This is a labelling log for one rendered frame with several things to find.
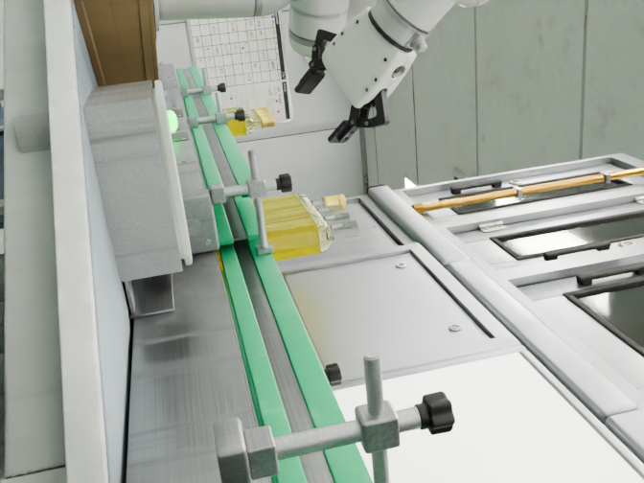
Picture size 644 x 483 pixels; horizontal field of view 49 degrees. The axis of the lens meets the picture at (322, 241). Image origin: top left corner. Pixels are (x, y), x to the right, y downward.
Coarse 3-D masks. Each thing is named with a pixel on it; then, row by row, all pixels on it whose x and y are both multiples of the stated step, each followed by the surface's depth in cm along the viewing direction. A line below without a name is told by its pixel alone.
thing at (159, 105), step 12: (156, 84) 91; (156, 96) 84; (156, 108) 84; (156, 120) 84; (168, 120) 100; (168, 132) 84; (168, 144) 84; (168, 156) 85; (168, 168) 85; (168, 180) 87; (180, 192) 103; (180, 204) 87; (180, 216) 88; (180, 228) 88; (180, 240) 90; (180, 252) 90
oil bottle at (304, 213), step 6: (300, 210) 135; (306, 210) 135; (312, 210) 135; (264, 216) 134; (270, 216) 134; (276, 216) 134; (282, 216) 133; (288, 216) 133; (294, 216) 133; (300, 216) 132; (306, 216) 132; (312, 216) 132; (318, 216) 133; (270, 222) 131; (276, 222) 131
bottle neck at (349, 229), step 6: (342, 222) 130; (348, 222) 130; (354, 222) 130; (336, 228) 129; (342, 228) 129; (348, 228) 129; (354, 228) 129; (336, 234) 129; (342, 234) 129; (348, 234) 129; (354, 234) 130
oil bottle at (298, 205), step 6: (282, 204) 140; (288, 204) 140; (294, 204) 139; (300, 204) 139; (306, 204) 139; (312, 204) 140; (264, 210) 138; (270, 210) 138; (276, 210) 137; (282, 210) 137; (288, 210) 137; (294, 210) 137
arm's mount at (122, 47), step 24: (96, 0) 92; (120, 0) 92; (144, 0) 93; (96, 24) 95; (120, 24) 96; (144, 24) 96; (96, 48) 98; (120, 48) 99; (144, 48) 99; (96, 72) 101; (120, 72) 102; (144, 72) 103
